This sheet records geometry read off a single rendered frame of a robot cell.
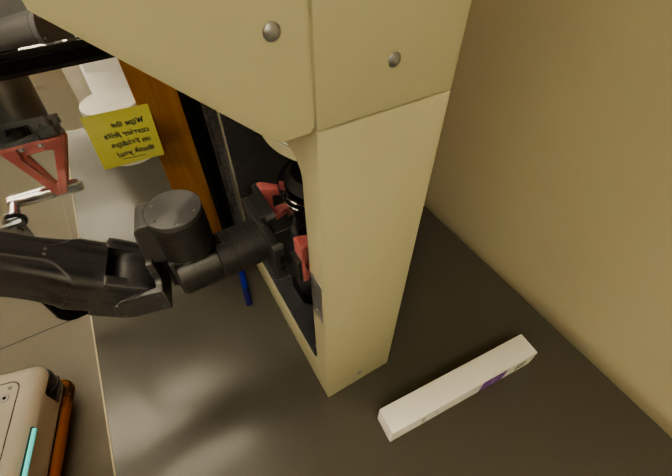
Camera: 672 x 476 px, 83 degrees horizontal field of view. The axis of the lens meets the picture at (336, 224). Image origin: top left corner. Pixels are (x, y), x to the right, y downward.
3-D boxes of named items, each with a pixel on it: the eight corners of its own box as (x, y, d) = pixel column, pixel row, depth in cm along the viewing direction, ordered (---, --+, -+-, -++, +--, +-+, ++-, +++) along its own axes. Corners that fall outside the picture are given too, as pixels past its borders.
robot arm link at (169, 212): (124, 262, 48) (121, 320, 43) (79, 196, 40) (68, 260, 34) (220, 239, 51) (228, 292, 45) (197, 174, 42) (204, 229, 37)
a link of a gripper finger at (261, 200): (303, 164, 54) (240, 186, 50) (328, 193, 49) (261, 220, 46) (306, 199, 59) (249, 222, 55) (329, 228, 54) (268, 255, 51)
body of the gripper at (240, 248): (254, 192, 50) (198, 212, 47) (287, 242, 44) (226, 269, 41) (261, 225, 55) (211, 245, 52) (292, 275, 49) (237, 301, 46)
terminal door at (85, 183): (241, 247, 72) (177, 20, 43) (63, 323, 61) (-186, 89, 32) (239, 244, 72) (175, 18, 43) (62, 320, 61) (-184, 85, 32)
